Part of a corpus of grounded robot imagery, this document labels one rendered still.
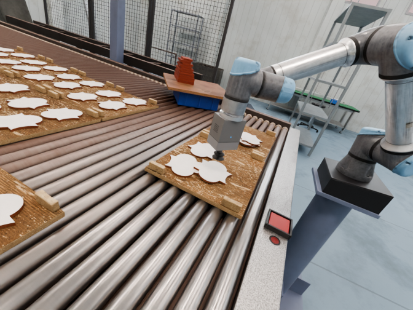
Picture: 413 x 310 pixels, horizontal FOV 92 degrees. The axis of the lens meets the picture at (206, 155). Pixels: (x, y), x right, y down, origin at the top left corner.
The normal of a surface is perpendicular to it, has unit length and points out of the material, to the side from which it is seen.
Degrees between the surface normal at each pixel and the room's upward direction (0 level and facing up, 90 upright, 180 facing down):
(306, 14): 90
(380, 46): 104
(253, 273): 0
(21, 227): 0
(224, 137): 90
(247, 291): 0
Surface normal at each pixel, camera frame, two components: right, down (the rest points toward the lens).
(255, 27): -0.37, 0.37
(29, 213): 0.23, -0.85
